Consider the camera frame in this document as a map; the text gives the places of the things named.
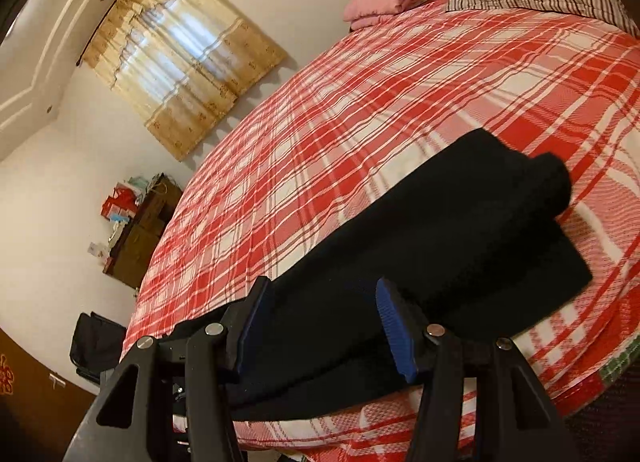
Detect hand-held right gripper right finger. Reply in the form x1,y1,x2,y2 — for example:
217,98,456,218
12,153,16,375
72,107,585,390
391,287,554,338
376,278,581,462

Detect black bag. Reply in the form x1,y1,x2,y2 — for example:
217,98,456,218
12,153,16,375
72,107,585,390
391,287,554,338
69,312,128,385

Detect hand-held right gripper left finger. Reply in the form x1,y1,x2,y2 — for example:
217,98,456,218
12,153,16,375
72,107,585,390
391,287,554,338
62,277,275,462

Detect beige patterned window curtain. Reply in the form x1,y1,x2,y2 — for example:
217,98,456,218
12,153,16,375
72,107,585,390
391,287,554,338
82,0,288,161

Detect brown wooden cabinet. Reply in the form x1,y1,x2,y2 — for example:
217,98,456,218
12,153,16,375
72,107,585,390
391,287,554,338
102,173,183,290

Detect brown door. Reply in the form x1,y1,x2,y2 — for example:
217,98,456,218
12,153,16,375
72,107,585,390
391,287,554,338
0,327,101,462

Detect black pants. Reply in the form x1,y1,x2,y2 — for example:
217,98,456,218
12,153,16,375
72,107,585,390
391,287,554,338
170,128,593,423

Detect red plaid bed sheet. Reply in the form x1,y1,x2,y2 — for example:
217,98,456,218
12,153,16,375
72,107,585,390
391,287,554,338
122,0,640,462

